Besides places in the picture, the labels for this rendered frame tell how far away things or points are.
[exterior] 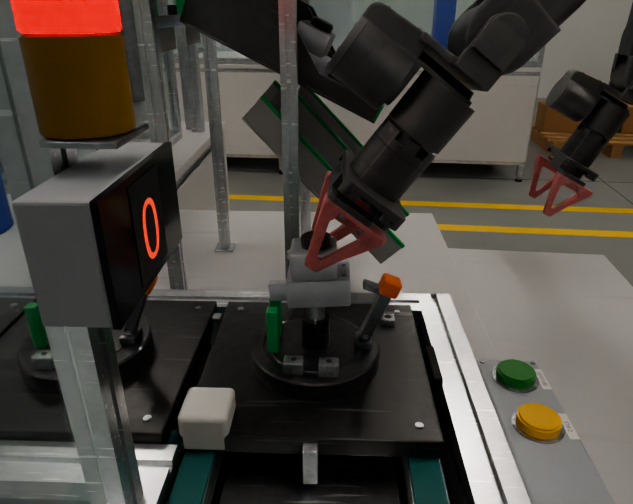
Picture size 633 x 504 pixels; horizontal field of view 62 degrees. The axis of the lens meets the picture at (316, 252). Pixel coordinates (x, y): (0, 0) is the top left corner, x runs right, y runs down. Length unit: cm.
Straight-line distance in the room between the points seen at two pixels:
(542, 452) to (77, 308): 41
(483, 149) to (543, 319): 369
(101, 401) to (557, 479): 37
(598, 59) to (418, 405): 916
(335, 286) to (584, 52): 907
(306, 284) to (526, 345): 44
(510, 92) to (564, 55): 493
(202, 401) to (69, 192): 29
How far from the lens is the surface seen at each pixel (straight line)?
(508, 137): 459
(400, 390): 56
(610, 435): 75
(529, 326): 91
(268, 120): 73
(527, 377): 61
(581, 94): 99
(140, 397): 57
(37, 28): 30
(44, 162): 32
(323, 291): 52
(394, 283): 54
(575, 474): 54
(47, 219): 28
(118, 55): 30
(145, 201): 32
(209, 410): 51
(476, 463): 52
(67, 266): 29
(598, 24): 952
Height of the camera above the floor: 132
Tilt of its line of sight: 25 degrees down
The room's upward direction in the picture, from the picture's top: straight up
